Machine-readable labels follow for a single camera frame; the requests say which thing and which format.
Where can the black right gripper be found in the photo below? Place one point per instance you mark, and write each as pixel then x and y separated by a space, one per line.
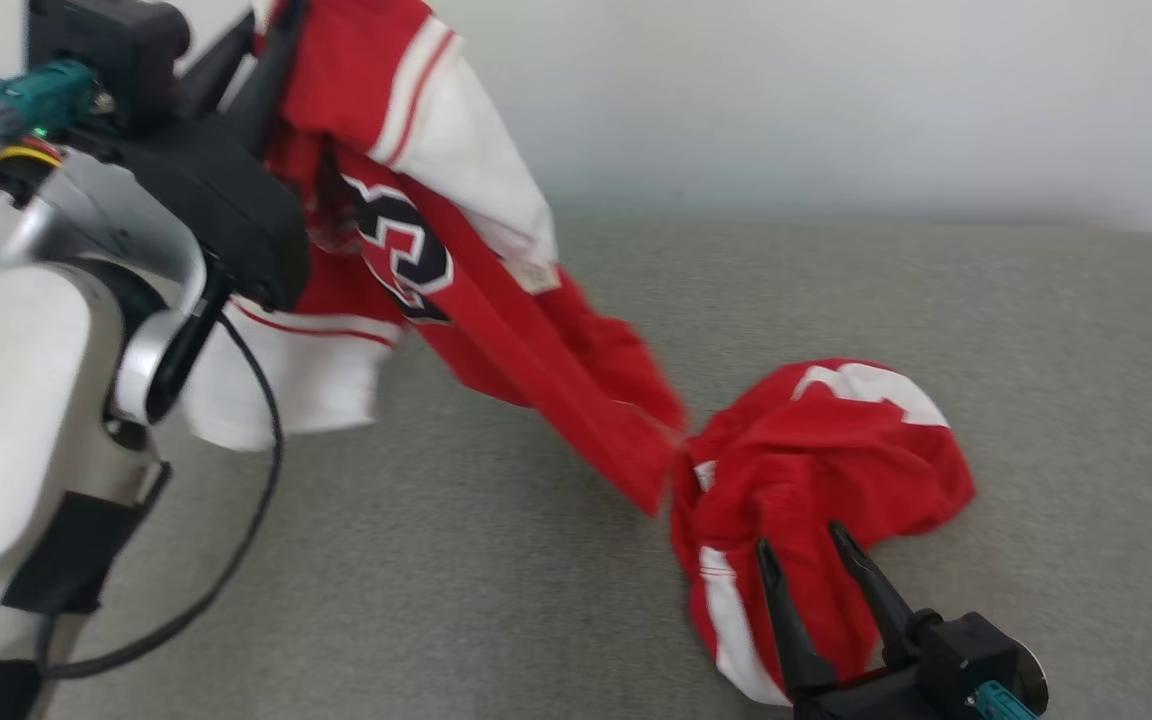
pixel 866 700

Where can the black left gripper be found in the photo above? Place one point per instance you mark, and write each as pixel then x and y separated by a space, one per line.
pixel 236 220

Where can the crumpled red white garment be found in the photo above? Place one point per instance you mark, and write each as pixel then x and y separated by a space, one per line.
pixel 816 450

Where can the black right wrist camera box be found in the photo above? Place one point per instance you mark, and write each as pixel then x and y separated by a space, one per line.
pixel 966 650

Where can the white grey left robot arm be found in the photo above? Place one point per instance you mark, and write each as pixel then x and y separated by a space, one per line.
pixel 16 400

